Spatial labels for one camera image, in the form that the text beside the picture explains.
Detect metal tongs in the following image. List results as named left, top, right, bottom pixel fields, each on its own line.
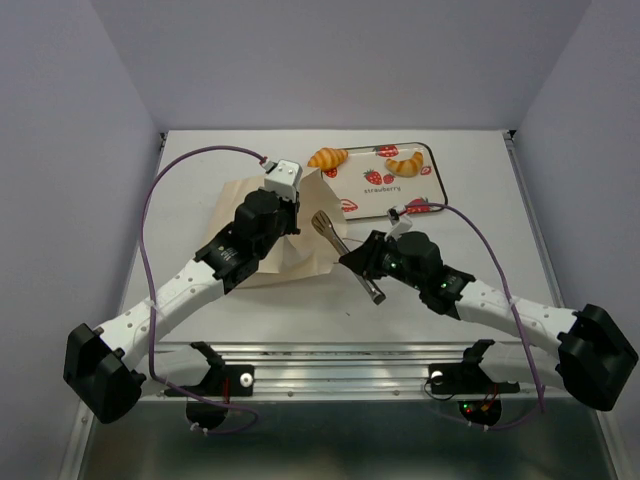
left=311, top=210, right=386, bottom=305

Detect strawberry print tray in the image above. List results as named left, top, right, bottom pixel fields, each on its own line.
left=322, top=142, right=448, bottom=220

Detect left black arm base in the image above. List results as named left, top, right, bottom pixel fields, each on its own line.
left=183, top=364, right=259, bottom=436

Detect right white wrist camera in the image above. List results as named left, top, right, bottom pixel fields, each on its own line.
left=385, top=205, right=413, bottom=240

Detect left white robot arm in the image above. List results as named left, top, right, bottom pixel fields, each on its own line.
left=63, top=186, right=300, bottom=424

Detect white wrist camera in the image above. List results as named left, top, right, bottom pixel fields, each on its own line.
left=385, top=205, right=413, bottom=240
left=263, top=160, right=303, bottom=202

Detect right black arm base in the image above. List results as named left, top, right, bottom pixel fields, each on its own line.
left=424, top=363, right=520, bottom=427

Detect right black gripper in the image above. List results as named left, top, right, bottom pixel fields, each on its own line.
left=338, top=229, right=424, bottom=291

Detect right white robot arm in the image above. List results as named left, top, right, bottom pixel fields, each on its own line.
left=339, top=231, right=639, bottom=411

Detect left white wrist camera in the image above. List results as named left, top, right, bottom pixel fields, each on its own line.
left=263, top=160, right=303, bottom=202

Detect beige paper bag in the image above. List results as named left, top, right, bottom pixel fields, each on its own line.
left=203, top=167, right=348, bottom=288

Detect aluminium mounting rail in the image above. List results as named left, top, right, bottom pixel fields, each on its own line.
left=155, top=341, right=571, bottom=402

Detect fake croissant bread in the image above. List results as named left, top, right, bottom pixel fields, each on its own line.
left=307, top=147, right=349, bottom=171
left=385, top=151, right=424, bottom=178

